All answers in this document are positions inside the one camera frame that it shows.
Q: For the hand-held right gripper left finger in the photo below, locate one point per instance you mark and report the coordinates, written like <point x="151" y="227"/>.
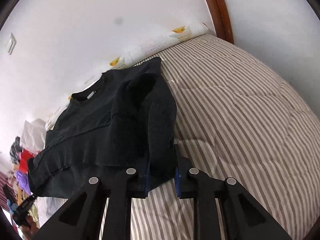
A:
<point x="147" y="177"/>

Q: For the person's left hand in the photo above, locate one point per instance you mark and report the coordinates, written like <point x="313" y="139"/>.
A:
<point x="31" y="226"/>

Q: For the brown wooden door frame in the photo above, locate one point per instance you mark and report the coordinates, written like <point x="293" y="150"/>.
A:
<point x="220" y="7"/>

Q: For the black sweatshirt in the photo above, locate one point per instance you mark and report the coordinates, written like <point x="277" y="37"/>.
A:
<point x="100" y="130"/>

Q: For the white wall switch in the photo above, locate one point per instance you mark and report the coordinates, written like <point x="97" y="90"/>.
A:
<point x="11" y="43"/>

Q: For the white plastic bag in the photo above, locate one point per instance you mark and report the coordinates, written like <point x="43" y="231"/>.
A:
<point x="33" y="132"/>

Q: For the plaid cloth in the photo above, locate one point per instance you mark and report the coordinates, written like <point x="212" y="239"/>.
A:
<point x="15" y="147"/>

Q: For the red shopping bag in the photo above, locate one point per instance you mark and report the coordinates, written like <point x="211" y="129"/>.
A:
<point x="25" y="158"/>

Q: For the purple cloth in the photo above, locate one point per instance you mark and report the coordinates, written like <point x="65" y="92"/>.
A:
<point x="22" y="180"/>

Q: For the striped quilt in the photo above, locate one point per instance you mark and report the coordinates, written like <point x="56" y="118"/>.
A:
<point x="237" y="117"/>

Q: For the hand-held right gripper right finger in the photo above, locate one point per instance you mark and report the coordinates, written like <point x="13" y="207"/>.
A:
<point x="177" y="180"/>

